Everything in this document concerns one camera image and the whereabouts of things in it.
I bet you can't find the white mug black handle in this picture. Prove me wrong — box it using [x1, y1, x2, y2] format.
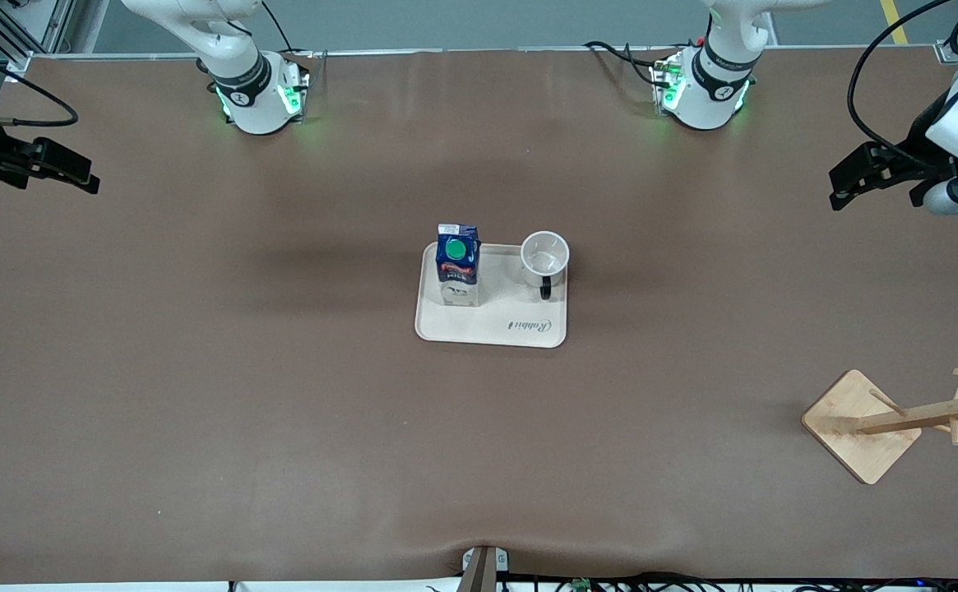
[521, 231, 571, 301]

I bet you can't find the blue milk carton green cap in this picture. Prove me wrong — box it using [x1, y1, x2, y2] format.
[435, 223, 482, 308]

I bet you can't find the wooden cup rack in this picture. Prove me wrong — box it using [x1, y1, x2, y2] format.
[801, 368, 958, 486]

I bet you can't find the yellow floor tape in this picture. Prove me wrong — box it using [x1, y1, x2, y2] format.
[880, 0, 911, 46]

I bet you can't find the brown table mat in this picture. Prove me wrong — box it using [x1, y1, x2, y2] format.
[0, 49, 958, 585]

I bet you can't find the beige plastic tray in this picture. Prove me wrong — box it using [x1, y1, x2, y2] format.
[414, 241, 568, 349]

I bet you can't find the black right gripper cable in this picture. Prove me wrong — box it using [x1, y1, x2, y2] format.
[0, 58, 79, 129]

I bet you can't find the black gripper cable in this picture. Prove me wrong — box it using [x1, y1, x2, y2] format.
[0, 58, 79, 129]
[848, 0, 953, 165]

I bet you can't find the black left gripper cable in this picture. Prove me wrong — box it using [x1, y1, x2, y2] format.
[848, 0, 953, 165]

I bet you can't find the aluminium frame profile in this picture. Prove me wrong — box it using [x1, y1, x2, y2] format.
[0, 0, 76, 71]

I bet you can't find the black right arm base cable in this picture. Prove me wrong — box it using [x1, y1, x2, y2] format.
[261, 0, 315, 60]

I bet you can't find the black arm base cable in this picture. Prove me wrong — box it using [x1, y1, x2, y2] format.
[261, 0, 315, 60]
[584, 41, 669, 87]

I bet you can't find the black left arm base cable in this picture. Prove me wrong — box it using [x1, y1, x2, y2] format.
[584, 41, 669, 87]

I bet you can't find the camera mount post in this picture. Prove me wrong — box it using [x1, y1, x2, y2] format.
[462, 545, 510, 592]

